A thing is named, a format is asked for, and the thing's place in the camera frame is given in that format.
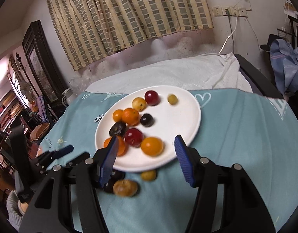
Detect white oval plate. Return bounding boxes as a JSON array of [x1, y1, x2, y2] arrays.
[[95, 86, 202, 173]]

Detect blue clothes pile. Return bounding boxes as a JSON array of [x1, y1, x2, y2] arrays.
[[270, 39, 298, 94]]

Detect dark purple plum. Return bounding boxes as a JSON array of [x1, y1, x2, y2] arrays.
[[139, 113, 154, 127]]

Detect orange mandarin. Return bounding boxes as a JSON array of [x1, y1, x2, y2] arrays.
[[122, 108, 139, 126]]

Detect small red plum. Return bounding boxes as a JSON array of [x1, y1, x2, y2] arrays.
[[144, 90, 160, 106]]

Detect yellow spotted small fruit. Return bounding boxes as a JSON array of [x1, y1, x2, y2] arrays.
[[132, 97, 147, 112]]

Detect brown russet round fruit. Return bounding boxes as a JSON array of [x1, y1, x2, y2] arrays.
[[113, 179, 138, 197]]

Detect orange fruit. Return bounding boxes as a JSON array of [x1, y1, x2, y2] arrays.
[[141, 137, 164, 157]]

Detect small orange kumquat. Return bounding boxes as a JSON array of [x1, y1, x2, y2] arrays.
[[112, 110, 123, 122]]

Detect white towel under cloth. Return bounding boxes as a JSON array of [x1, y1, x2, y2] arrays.
[[86, 53, 252, 94]]

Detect small orange tangerine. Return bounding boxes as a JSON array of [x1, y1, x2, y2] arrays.
[[103, 136, 127, 157]]

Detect yellow-green small fruit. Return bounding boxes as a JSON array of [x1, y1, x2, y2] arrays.
[[167, 94, 178, 105]]

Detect dark wrinkled passion fruit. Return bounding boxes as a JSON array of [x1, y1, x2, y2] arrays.
[[109, 121, 127, 137]]

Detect large red plum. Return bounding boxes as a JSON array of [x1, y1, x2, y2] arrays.
[[124, 128, 144, 147]]

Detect wall socket strip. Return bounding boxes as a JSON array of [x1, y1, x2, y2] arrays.
[[211, 6, 248, 17]]

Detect white power cable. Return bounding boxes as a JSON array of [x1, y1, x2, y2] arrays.
[[218, 10, 240, 55]]

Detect striped checked curtain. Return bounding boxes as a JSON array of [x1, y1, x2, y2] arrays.
[[46, 0, 213, 70]]

